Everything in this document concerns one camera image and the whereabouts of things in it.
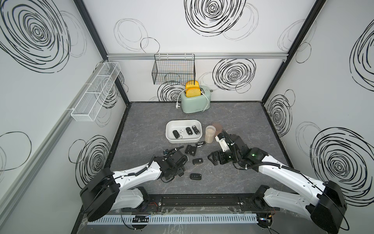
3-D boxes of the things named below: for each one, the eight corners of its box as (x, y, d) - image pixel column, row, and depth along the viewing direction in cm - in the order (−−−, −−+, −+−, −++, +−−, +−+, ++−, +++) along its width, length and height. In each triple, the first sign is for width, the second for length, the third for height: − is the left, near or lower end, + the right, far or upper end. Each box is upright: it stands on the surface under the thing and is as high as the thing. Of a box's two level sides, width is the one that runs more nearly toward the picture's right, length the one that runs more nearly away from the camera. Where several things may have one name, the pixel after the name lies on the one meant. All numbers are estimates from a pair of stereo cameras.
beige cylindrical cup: (204, 143, 99) (206, 133, 90) (204, 135, 103) (205, 125, 94) (213, 143, 99) (216, 133, 90) (212, 135, 103) (215, 125, 94)
